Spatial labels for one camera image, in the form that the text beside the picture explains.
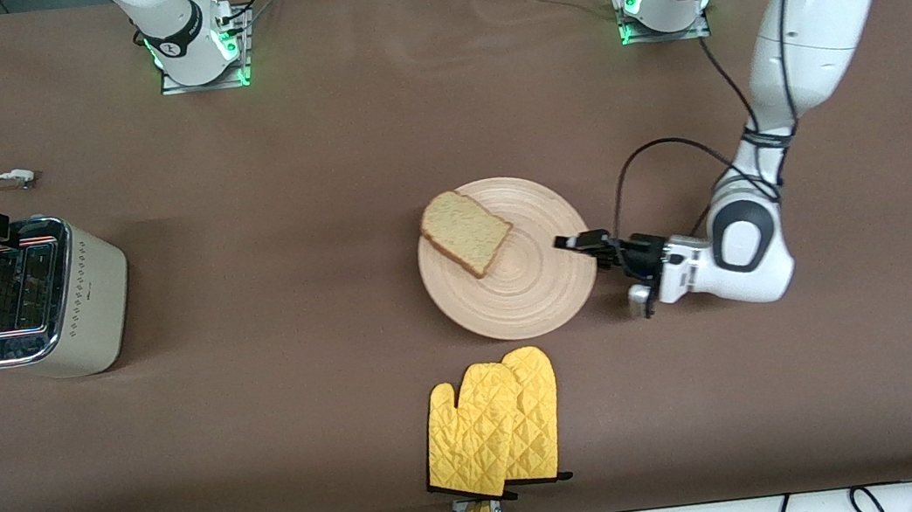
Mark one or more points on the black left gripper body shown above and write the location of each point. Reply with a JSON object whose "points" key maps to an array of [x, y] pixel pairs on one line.
{"points": [[641, 253]]}

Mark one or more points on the round wooden plate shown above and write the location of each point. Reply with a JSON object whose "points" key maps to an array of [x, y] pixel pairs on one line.
{"points": [[531, 290]]}

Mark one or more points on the brown bread slice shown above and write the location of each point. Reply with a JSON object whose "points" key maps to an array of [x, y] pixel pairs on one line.
{"points": [[466, 233]]}

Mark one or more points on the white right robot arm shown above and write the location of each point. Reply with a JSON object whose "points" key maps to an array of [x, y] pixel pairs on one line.
{"points": [[171, 29]]}

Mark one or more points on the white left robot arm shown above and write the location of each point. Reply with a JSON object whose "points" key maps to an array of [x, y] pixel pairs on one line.
{"points": [[813, 24]]}

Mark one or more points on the cream and chrome toaster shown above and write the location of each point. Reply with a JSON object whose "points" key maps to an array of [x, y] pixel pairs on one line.
{"points": [[87, 296]]}

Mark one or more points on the yellow quilted oven mitt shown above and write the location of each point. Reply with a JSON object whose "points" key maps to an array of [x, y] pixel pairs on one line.
{"points": [[471, 439], [538, 412]]}

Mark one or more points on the brown table cover sheet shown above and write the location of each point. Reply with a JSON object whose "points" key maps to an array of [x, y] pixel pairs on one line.
{"points": [[236, 188]]}

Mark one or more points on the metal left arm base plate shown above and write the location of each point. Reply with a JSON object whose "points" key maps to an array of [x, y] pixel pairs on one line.
{"points": [[669, 37]]}

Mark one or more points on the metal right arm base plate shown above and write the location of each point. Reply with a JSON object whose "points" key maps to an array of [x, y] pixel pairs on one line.
{"points": [[209, 86]]}

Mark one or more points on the small metal table bracket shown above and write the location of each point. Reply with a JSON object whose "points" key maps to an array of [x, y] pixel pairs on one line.
{"points": [[497, 511]]}

